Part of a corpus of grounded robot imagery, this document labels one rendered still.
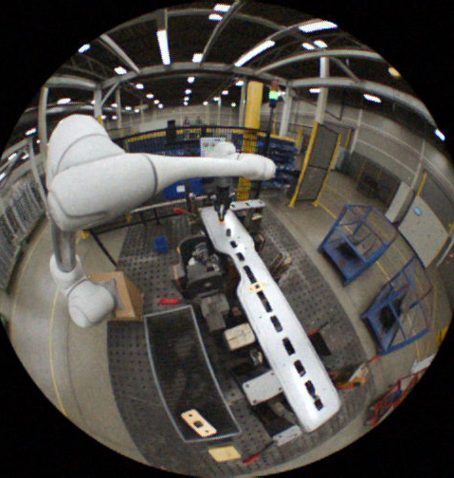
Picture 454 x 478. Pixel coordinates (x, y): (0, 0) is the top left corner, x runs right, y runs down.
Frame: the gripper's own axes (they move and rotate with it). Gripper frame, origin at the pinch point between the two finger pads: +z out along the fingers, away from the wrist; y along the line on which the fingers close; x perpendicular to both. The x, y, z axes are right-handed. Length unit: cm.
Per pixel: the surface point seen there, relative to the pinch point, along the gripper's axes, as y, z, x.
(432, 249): 760, 17, -305
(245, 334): -14, -3, -63
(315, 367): 5, 5, -88
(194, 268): -23.1, -11.0, -39.5
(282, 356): -4, 5, -76
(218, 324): -21, -5, -57
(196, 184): -8.3, -7.5, 34.5
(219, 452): -34, -11, -94
